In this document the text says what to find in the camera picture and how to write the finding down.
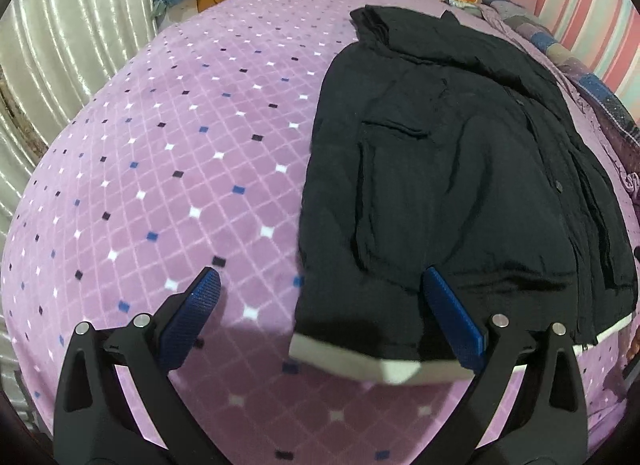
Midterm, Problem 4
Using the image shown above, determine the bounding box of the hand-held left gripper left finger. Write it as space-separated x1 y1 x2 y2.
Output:
54 267 227 465

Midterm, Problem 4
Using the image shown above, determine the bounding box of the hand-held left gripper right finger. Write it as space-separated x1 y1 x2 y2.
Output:
422 267 589 465

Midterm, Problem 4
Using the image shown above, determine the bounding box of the black jacket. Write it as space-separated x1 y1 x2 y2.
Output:
289 4 639 387

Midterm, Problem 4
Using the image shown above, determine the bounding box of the bed with purple diamond sheet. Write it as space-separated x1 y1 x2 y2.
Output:
0 0 640 465

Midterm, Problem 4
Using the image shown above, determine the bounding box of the patchwork quilt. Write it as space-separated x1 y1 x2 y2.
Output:
479 0 640 158

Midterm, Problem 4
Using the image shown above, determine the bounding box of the cream satin curtain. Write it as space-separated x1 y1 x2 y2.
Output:
0 0 212 398

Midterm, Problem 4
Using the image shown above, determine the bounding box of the white drawer chest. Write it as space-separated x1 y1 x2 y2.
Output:
154 0 202 30

